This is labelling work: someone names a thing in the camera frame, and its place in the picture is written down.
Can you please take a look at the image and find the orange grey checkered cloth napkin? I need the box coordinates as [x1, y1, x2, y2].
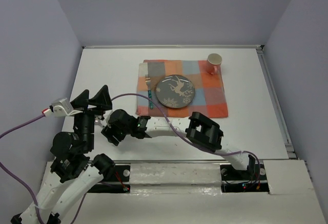
[136, 59, 229, 118]

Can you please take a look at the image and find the purple cable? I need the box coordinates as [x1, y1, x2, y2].
[110, 93, 262, 186]
[0, 112, 89, 223]

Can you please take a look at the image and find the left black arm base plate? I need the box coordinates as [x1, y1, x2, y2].
[88, 164, 131, 194]

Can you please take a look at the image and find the red white paper cup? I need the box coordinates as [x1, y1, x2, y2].
[206, 53, 222, 75]

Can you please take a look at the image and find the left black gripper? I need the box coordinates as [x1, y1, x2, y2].
[70, 84, 113, 149]

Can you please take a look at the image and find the spoon with teal handle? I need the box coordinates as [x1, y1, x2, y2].
[94, 118, 105, 129]

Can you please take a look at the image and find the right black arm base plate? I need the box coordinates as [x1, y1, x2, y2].
[220, 163, 269, 193]

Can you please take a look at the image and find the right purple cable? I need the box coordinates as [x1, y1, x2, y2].
[110, 93, 262, 186]

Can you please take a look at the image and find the fork with teal handle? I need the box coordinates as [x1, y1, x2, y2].
[145, 74, 153, 109]

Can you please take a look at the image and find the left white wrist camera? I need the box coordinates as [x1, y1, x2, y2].
[42, 98, 79, 117]

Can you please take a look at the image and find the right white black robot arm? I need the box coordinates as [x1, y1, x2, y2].
[101, 109, 257, 179]

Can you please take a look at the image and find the aluminium table edge rail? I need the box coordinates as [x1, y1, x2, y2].
[82, 45, 262, 50]

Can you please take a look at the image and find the dark round deer plate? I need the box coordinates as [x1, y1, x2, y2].
[155, 74, 195, 109]

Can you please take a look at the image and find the white front cover panel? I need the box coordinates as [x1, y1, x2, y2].
[63, 160, 326, 223]

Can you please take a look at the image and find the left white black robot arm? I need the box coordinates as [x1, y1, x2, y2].
[11, 85, 115, 223]

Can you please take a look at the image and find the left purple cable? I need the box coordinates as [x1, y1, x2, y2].
[0, 112, 89, 223]

